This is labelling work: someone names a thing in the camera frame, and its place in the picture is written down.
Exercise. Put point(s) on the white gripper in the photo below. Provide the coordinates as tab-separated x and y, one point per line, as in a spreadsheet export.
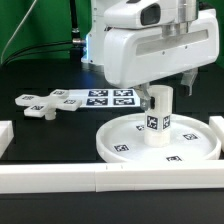
135	57

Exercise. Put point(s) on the white round table top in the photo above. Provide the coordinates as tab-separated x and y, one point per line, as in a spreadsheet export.
122	140

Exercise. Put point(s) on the white cross-shaped table base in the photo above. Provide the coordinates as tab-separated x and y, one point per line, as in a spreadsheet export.
46	106

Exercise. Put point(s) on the white right fence block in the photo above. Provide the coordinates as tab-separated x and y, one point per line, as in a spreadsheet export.
216	123

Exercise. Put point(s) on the white fence block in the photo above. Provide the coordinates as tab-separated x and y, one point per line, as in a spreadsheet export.
216	123
6	135

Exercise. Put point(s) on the white marker tag sheet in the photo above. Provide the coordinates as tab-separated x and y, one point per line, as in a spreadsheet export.
106	98

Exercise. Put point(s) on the white front fence bar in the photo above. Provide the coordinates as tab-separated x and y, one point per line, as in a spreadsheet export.
110	177

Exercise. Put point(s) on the white left fence block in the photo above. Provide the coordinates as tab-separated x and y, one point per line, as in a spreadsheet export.
6	135

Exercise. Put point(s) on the black post connector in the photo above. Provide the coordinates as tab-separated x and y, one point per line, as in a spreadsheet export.
77	50

